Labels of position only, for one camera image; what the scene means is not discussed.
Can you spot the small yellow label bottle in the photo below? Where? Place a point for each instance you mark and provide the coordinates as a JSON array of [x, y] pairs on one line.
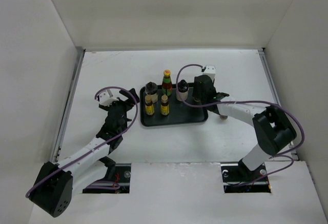
[[149, 108]]

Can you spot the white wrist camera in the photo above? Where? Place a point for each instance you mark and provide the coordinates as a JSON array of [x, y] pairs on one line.
[[209, 70], [106, 98]]

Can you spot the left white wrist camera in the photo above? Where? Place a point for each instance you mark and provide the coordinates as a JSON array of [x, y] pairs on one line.
[[106, 98]]

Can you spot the black plastic tray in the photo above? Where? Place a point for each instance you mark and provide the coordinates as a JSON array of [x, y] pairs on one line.
[[179, 113]]

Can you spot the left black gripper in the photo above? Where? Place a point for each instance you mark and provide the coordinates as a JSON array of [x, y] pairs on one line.
[[127, 105]]

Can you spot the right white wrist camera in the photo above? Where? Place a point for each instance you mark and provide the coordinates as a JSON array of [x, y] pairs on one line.
[[209, 70]]

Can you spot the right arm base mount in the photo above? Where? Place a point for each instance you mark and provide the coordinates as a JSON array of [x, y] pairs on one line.
[[238, 179]]

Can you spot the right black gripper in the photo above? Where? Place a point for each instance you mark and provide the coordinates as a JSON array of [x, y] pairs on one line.
[[195, 93]]

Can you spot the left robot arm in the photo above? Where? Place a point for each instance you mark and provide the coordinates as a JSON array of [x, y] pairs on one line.
[[58, 182]]

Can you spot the red sauce bottle yellow cap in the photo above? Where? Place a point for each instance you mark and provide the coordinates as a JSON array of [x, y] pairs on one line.
[[166, 83]]

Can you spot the clear salt jar black lid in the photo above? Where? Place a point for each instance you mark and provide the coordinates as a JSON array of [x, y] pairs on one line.
[[151, 89]]

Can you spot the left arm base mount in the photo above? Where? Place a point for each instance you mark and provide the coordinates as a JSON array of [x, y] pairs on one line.
[[115, 181]]

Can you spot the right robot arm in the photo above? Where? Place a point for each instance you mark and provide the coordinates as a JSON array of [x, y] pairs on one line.
[[272, 127]]

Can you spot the dark sauce bottle beige cap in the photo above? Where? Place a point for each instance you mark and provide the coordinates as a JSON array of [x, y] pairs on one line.
[[164, 107]]

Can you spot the white powder jar black lid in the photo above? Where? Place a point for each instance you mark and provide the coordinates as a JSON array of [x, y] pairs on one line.
[[182, 90]]

